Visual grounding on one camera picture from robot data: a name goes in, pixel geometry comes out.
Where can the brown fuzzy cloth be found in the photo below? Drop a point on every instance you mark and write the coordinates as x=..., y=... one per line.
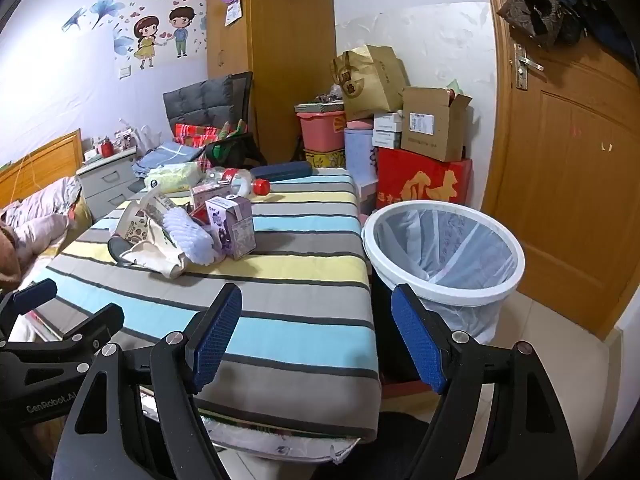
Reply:
x=9, y=260

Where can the small red container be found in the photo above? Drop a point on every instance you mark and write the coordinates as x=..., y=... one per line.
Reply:
x=106, y=147

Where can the pink plastic storage bin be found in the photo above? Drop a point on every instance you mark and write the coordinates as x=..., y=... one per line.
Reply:
x=320, y=132

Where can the white trash bin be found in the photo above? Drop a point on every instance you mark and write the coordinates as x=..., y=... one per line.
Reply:
x=390, y=266

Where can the black bag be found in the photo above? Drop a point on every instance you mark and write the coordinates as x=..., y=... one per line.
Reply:
x=235, y=150

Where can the brown paper bag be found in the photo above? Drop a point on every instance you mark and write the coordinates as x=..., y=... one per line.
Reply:
x=375, y=85

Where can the wooden headboard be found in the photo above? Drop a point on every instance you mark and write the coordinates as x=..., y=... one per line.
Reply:
x=45, y=160

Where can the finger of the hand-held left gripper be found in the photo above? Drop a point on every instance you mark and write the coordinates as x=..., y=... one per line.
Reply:
x=97, y=322
x=35, y=292

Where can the wooden door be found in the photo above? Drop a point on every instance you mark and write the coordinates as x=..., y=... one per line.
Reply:
x=560, y=185

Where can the flat patterned box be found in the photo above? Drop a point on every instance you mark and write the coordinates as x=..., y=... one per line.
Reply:
x=320, y=107

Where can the lilac floral box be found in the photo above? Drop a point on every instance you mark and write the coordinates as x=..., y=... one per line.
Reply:
x=367, y=200

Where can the beige cloth bag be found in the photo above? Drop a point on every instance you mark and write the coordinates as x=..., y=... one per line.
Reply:
x=155, y=258

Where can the white paper tag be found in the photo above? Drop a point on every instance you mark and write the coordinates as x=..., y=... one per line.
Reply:
x=233, y=14

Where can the translucent bin liner bag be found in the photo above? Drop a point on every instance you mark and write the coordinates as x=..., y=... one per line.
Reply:
x=450, y=240

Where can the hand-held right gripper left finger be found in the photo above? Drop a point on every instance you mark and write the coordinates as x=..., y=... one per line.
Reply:
x=215, y=342

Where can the pink drink carton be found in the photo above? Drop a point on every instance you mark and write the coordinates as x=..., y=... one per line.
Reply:
x=210, y=194

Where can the white floral mattress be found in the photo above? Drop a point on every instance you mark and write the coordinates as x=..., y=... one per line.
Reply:
x=280, y=447

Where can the yellow green tissue pack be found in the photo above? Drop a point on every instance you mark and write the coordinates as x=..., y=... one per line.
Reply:
x=172, y=176

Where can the open cardboard box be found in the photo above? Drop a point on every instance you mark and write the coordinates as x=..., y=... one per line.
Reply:
x=435, y=135

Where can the brown patterned hanging bag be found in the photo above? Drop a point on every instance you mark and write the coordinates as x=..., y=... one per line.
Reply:
x=530, y=10

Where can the dark blue long case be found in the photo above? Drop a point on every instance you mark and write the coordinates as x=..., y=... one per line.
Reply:
x=280, y=171

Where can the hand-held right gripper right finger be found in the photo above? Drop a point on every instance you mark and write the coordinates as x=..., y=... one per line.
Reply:
x=417, y=342

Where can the clear plastic bottle red cap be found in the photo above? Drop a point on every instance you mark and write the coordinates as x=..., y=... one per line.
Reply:
x=235, y=178

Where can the white wall socket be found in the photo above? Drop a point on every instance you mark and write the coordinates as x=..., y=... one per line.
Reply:
x=125, y=72

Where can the red gift box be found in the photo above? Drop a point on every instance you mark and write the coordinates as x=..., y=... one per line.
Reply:
x=425, y=180

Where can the wooden wardrobe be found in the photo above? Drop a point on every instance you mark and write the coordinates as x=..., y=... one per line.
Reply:
x=290, y=60

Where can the cartoon wall sticker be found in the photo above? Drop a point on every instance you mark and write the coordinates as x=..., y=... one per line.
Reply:
x=145, y=35

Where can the yellow printed box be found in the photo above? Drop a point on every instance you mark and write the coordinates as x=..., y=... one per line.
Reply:
x=325, y=159

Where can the striped blanket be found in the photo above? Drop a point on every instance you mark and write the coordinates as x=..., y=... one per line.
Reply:
x=300, y=285

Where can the pink quilt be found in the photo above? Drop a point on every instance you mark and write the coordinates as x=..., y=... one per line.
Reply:
x=40, y=215

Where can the purple drink carton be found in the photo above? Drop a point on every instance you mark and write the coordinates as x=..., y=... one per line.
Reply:
x=232, y=232

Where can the lilac fuzzy cloth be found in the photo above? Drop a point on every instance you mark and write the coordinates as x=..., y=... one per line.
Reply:
x=182, y=222
x=205, y=251

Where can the small white box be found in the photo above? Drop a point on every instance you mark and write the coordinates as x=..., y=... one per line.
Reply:
x=386, y=139
x=387, y=121

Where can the grey cushioned chair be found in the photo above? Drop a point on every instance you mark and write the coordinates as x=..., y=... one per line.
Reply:
x=200, y=100

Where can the black round object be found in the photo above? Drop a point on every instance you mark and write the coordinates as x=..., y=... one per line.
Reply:
x=116, y=250

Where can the red green plaid cloth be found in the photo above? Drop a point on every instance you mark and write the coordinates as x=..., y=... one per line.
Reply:
x=192, y=135

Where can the blue folded cloth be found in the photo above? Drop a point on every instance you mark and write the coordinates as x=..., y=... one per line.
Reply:
x=165, y=152

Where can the tall lilac box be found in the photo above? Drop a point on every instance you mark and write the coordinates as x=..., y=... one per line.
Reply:
x=359, y=160

